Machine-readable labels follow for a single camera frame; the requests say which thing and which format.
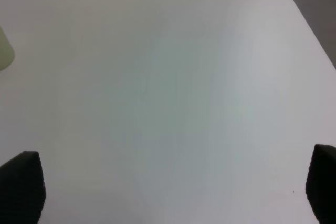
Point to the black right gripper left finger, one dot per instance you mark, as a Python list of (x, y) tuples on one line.
[(23, 191)]

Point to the pale green plastic cup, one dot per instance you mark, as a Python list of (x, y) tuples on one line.
[(7, 54)]

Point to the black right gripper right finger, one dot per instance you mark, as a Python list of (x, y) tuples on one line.
[(320, 184)]

